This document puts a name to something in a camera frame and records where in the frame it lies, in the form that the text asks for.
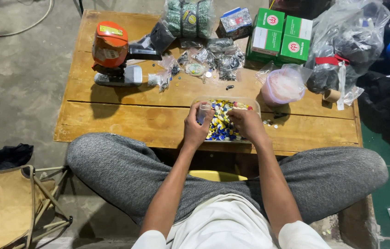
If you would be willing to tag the white paper strip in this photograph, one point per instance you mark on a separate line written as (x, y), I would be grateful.
(341, 86)

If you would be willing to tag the black items in clear bag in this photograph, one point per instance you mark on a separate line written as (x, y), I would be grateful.
(155, 39)

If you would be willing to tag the clear plastic tray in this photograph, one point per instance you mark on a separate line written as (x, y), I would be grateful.
(226, 98)

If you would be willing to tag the yellow plastic stool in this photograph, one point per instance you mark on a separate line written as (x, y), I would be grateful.
(217, 176)

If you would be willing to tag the red ribbon tie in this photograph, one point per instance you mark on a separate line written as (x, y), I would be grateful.
(329, 60)

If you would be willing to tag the heap of colourful buttons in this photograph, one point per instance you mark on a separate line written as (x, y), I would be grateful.
(220, 121)

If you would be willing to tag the tan folding stool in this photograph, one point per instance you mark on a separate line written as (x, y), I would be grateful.
(1, 204)

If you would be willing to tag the black cloth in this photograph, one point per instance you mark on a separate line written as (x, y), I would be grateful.
(3, 157)

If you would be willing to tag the pink plastic tub in bag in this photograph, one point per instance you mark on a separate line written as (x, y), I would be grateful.
(283, 86)

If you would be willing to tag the person's right hand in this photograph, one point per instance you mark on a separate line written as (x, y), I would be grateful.
(250, 126)

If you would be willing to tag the orange electric cutting machine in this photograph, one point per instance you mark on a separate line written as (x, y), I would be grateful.
(110, 45)

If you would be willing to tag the oval white patch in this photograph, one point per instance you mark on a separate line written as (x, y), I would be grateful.
(195, 69)

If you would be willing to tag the green yarn bundle in bag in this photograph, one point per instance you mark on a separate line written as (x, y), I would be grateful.
(188, 17)

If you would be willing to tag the cardboard tape core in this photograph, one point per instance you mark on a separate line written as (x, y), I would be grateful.
(331, 95)

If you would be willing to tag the small black clip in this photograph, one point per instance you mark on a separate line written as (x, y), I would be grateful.
(229, 87)

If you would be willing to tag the small clear plastic vial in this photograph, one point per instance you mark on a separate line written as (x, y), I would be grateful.
(201, 116)

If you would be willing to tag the heap of small clear bags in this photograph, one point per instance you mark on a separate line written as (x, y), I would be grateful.
(227, 60)

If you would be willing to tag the loose white buttons group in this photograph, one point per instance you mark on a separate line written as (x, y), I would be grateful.
(270, 122)

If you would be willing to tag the person's grey trousers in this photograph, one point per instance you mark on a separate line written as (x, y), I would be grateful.
(119, 169)

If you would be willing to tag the blue and white box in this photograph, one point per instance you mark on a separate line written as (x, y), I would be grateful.
(236, 20)

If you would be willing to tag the large clear bag of dark items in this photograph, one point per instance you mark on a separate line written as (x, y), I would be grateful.
(350, 34)

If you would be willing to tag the person's white shirt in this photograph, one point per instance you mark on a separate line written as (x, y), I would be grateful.
(226, 224)

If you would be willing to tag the green cardboard box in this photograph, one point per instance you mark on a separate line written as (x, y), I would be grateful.
(295, 41)
(267, 33)

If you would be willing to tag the person's left hand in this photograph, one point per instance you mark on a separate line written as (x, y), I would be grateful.
(195, 133)

